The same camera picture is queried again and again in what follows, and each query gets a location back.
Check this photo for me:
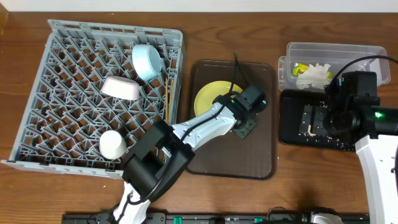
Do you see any yellow-green round plate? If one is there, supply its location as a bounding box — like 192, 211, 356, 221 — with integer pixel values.
193, 81, 231, 116

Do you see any green snack wrapper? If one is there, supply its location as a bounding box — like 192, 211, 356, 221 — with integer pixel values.
292, 63, 309, 77

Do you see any dark brown serving tray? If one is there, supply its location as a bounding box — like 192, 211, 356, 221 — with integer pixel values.
187, 60, 278, 180

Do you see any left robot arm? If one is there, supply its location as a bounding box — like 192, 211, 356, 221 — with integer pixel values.
113, 85, 267, 223

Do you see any white tissue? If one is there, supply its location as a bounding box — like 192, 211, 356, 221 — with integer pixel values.
296, 63, 333, 90

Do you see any clear plastic bin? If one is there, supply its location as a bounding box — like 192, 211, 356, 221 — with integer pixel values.
278, 42, 387, 93

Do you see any food scraps rice pile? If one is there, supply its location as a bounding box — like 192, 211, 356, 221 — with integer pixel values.
298, 123, 355, 151

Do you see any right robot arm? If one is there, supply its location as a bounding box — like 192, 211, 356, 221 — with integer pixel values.
299, 71, 397, 223

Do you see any white cup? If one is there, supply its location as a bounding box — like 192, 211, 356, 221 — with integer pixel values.
99, 130, 127, 159

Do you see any light blue bowl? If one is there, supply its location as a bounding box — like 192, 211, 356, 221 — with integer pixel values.
132, 44, 163, 81

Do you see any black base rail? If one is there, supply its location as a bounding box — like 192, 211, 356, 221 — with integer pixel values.
61, 212, 373, 224

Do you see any wooden chopstick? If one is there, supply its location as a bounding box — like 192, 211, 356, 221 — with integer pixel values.
165, 78, 169, 124
167, 79, 175, 122

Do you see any black waste tray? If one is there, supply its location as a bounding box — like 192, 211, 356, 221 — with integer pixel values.
278, 89, 368, 152

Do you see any grey plastic dish rack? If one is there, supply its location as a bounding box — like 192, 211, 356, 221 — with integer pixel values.
3, 20, 185, 179

